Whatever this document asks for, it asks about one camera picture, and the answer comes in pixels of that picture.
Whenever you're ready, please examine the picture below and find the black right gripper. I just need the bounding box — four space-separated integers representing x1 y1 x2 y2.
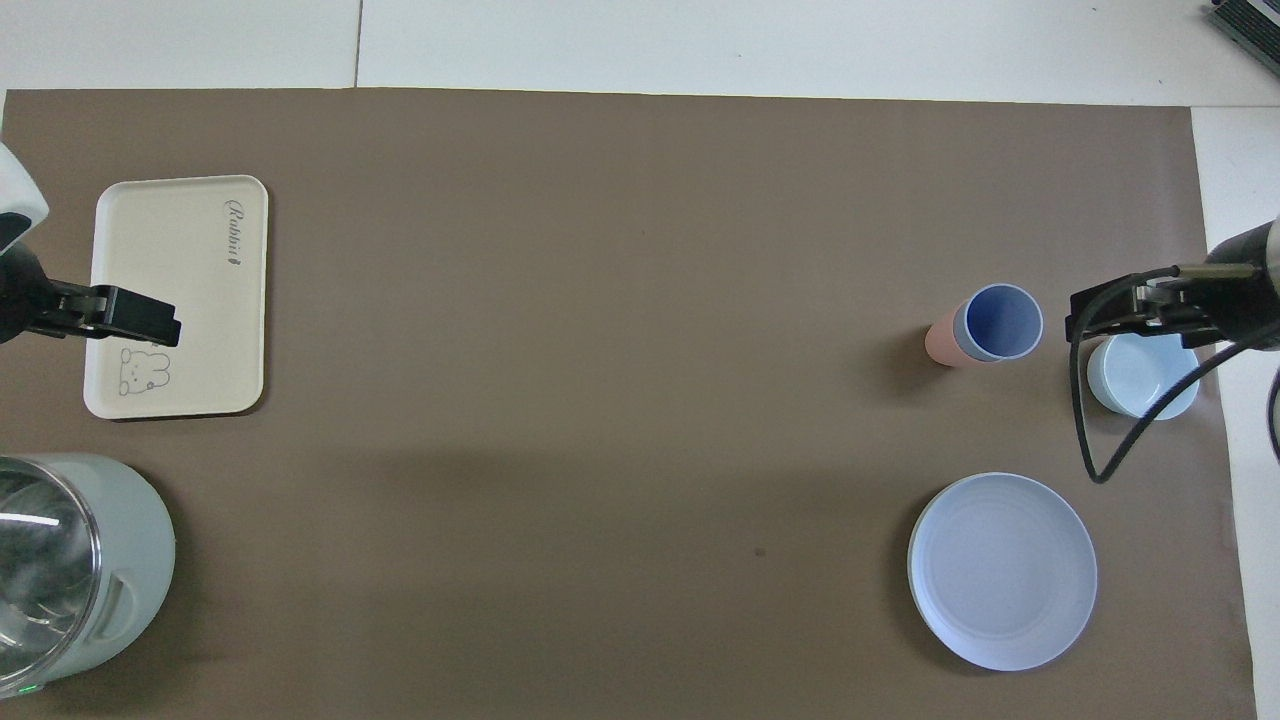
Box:
1066 265 1231 348

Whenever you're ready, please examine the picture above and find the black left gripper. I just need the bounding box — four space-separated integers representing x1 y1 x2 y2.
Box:
0 245 182 348

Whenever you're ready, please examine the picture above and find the blue cup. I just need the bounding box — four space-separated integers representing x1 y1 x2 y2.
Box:
953 284 1044 363

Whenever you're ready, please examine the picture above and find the pink cup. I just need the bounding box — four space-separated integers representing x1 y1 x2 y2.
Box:
924 310 976 369

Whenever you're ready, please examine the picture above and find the cream tray with rabbit print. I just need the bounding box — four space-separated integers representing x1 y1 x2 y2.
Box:
83 175 269 420

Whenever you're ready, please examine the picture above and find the light blue bowl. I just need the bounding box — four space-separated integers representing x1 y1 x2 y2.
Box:
1087 333 1201 421

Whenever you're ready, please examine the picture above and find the pale green cooking pot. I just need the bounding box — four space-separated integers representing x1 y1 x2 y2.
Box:
0 453 177 699

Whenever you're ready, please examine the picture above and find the glass pot lid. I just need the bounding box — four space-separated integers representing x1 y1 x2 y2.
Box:
0 455 104 686

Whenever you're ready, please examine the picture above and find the light blue plate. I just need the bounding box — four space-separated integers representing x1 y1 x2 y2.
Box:
907 473 1098 672

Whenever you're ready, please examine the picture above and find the dark striped device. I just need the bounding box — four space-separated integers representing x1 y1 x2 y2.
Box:
1205 0 1280 76

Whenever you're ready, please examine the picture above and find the brown table mat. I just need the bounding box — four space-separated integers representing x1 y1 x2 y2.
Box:
0 88 1259 720

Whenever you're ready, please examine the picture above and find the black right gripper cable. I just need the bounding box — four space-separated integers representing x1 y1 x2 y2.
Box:
1068 265 1280 485

